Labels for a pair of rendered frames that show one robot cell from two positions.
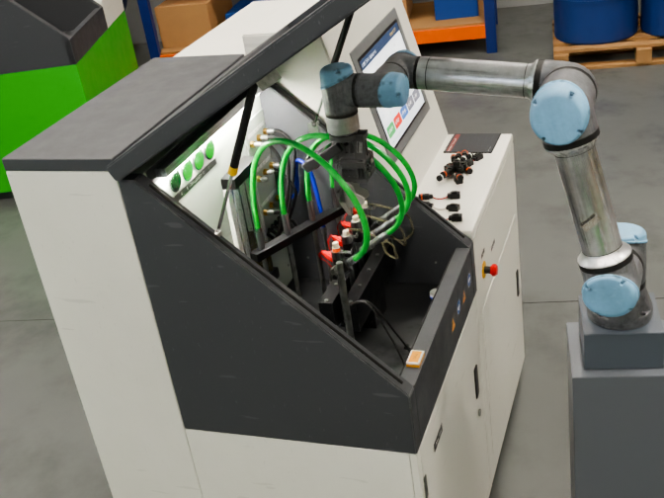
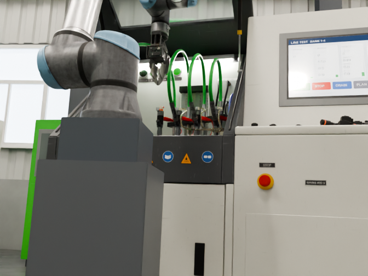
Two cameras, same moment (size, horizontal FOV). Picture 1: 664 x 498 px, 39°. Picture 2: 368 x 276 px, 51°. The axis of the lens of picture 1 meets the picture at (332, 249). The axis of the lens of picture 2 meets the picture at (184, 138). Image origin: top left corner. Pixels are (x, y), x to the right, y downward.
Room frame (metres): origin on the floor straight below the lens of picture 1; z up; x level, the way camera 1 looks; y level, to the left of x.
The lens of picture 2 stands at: (1.92, -1.61, 0.71)
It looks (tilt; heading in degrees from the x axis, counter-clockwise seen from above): 10 degrees up; 83
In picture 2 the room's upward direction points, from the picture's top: 2 degrees clockwise
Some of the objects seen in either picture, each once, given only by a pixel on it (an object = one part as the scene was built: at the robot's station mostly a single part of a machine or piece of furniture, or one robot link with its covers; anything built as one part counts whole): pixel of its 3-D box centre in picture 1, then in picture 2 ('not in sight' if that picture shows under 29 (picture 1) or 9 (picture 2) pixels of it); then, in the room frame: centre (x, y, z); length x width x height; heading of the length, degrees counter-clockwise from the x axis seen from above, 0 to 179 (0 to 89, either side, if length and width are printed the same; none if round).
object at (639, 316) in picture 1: (620, 294); (112, 105); (1.86, -0.66, 0.95); 0.15 x 0.15 x 0.10
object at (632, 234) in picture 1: (620, 253); (113, 61); (1.85, -0.65, 1.07); 0.13 x 0.12 x 0.14; 154
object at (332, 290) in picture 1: (361, 292); not in sight; (2.13, -0.06, 0.91); 0.34 x 0.10 x 0.15; 157
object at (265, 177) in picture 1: (267, 171); (227, 102); (2.35, 0.14, 1.20); 0.13 x 0.03 x 0.31; 157
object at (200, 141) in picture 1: (213, 126); (180, 60); (2.13, 0.23, 1.43); 0.54 x 0.03 x 0.02; 157
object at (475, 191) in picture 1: (458, 181); (344, 136); (2.61, -0.42, 0.96); 0.70 x 0.22 x 0.03; 157
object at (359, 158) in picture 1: (351, 155); (158, 48); (1.99, -0.08, 1.35); 0.09 x 0.08 x 0.12; 67
